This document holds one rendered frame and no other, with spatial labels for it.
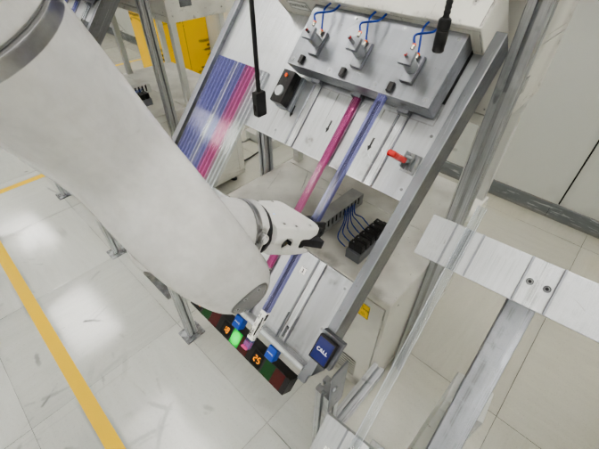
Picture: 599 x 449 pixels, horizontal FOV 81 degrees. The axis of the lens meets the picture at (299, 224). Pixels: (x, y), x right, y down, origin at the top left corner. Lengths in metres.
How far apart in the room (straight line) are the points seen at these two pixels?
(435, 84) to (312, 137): 0.28
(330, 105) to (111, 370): 1.36
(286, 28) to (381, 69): 0.34
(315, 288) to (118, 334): 1.22
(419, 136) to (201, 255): 0.52
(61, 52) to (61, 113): 0.03
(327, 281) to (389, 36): 0.48
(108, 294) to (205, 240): 1.70
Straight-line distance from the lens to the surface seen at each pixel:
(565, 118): 2.37
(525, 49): 0.80
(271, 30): 1.02
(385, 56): 0.74
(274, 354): 0.79
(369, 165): 0.73
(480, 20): 0.70
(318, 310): 0.74
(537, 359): 1.86
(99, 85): 0.26
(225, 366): 1.59
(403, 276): 1.06
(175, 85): 2.33
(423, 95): 0.68
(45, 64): 0.24
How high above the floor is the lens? 1.41
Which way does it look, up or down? 42 degrees down
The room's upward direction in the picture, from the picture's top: straight up
